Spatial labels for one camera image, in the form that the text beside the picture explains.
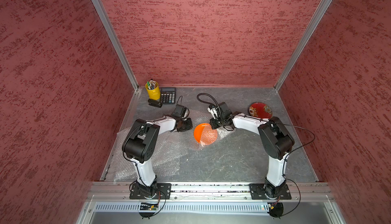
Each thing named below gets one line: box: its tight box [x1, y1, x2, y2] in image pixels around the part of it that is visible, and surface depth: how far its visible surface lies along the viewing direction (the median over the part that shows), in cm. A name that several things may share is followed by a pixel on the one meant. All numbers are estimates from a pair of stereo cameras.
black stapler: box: [147, 98, 163, 108], surface depth 109 cm
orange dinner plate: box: [193, 123, 218, 146], surface depth 94 cm
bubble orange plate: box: [183, 108, 236, 151], surface depth 94 cm
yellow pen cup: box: [144, 81, 161, 101], surface depth 109 cm
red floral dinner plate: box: [248, 101, 273, 120], surface depth 108 cm
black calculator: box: [159, 87, 177, 105], surface depth 115 cm
